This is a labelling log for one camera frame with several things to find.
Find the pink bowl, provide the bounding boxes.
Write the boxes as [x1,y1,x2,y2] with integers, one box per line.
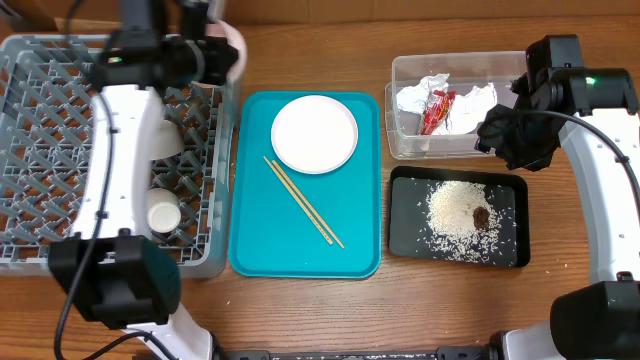
[206,20,248,83]

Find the white napkin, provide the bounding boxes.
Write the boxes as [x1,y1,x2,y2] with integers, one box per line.
[396,73,498,135]

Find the brown food scrap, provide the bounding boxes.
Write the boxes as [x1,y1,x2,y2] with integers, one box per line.
[473,207,490,231]

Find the red snack wrapper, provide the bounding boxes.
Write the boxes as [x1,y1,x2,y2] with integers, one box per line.
[418,90,456,135]

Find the pile of white rice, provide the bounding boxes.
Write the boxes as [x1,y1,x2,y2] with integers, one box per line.
[421,180,517,266]

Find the grey shallow bowl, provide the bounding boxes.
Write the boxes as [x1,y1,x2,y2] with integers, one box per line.
[149,120,184,161]

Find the white paper cup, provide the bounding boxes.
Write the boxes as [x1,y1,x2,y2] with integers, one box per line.
[146,188,181,233]

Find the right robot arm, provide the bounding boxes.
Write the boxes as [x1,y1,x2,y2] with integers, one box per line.
[475,35,639,359]

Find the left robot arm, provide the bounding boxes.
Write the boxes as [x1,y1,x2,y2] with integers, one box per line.
[47,1,247,359]

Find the black tray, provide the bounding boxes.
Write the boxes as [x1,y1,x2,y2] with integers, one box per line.
[388,166,531,268]

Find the clear plastic bin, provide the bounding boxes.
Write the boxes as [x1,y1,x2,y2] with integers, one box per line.
[385,51,526,160]

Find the lower wooden chopstick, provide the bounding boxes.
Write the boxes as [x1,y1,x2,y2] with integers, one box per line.
[263,156,334,245]

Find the wooden chopstick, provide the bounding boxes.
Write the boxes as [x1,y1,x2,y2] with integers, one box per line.
[269,160,345,249]
[263,156,334,245]

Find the upper wooden chopstick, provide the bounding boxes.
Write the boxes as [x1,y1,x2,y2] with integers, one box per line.
[269,160,345,249]

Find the white round plate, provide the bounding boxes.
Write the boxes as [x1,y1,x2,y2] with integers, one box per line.
[271,95,359,175]

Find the grey dish rack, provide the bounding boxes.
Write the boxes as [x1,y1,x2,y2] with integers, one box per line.
[1,35,236,278]

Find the teal serving tray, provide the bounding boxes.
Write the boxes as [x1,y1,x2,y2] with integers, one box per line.
[229,91,382,279]

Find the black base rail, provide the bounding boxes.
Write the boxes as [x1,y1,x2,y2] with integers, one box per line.
[222,345,502,360]

